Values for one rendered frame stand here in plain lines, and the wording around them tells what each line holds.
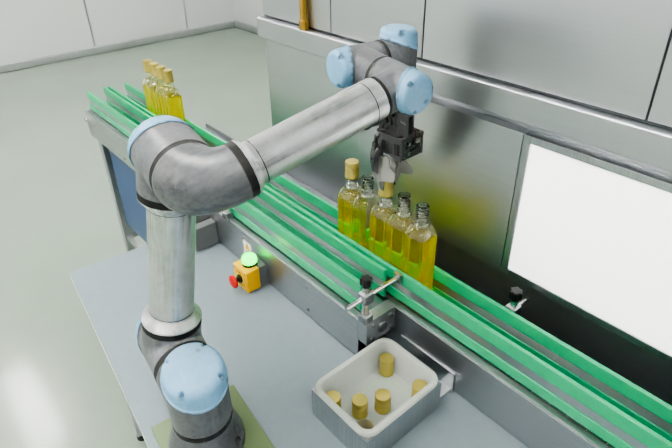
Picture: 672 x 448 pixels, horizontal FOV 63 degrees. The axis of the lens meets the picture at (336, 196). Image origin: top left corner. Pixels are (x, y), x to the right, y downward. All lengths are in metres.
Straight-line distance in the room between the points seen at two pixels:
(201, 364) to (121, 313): 0.58
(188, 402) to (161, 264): 0.25
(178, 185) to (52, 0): 6.16
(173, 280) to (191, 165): 0.29
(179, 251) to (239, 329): 0.51
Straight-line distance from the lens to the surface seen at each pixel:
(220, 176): 0.83
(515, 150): 1.17
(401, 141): 1.15
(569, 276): 1.23
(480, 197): 1.27
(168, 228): 1.00
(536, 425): 1.23
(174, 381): 1.07
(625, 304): 1.20
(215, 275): 1.68
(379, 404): 1.25
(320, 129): 0.88
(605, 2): 1.07
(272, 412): 1.30
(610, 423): 1.15
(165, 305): 1.10
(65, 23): 7.01
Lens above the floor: 1.77
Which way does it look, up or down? 30 degrees down
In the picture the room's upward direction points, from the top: 1 degrees counter-clockwise
